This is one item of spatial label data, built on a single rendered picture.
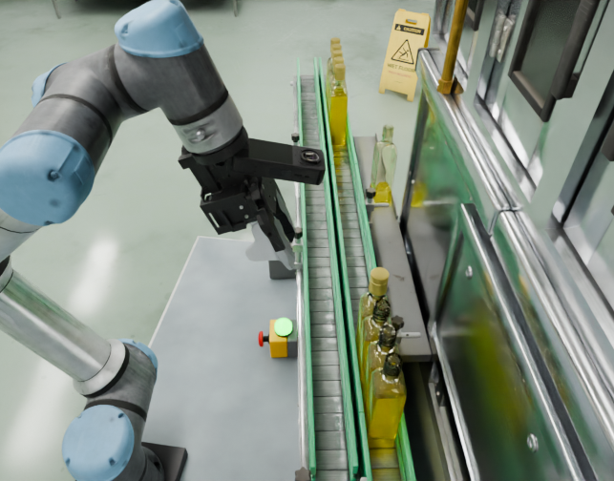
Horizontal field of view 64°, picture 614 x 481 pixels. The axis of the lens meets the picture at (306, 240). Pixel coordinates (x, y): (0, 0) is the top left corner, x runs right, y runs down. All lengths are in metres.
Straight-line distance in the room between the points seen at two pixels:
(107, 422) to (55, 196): 0.59
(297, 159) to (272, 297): 0.86
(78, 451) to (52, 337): 0.20
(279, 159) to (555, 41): 0.37
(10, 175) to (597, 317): 0.56
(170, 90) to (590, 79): 0.43
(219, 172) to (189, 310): 0.85
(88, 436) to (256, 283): 0.68
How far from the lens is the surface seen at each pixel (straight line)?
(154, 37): 0.53
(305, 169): 0.60
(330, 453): 1.04
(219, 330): 1.37
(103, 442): 0.97
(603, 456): 0.57
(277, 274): 1.45
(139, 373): 1.04
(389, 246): 1.40
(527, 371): 0.67
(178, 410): 1.26
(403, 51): 4.09
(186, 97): 0.55
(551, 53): 0.73
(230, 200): 0.61
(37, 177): 0.46
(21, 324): 0.92
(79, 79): 0.56
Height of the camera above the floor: 1.83
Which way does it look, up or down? 43 degrees down
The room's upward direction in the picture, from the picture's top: straight up
